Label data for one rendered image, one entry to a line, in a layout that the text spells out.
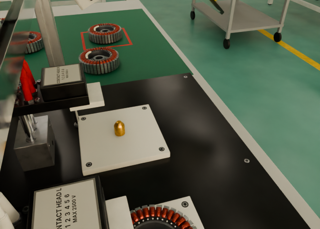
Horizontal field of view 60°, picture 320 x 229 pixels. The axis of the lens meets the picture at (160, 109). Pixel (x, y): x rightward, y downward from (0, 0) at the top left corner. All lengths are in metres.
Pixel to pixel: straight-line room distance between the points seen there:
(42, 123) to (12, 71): 0.29
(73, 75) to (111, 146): 0.15
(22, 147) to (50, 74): 0.12
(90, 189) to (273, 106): 1.86
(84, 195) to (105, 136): 0.27
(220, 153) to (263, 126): 1.36
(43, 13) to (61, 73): 0.19
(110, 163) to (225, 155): 0.20
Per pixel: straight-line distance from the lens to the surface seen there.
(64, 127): 0.59
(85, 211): 0.26
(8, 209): 0.28
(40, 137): 0.49
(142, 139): 0.51
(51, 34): 0.61
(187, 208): 0.42
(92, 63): 0.77
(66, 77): 0.44
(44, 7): 0.59
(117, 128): 0.51
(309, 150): 1.80
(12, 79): 0.24
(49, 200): 0.27
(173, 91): 0.66
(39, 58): 0.93
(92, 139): 0.52
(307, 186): 1.60
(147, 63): 0.83
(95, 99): 0.45
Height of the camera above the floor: 1.13
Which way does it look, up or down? 37 degrees down
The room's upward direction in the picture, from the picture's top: straight up
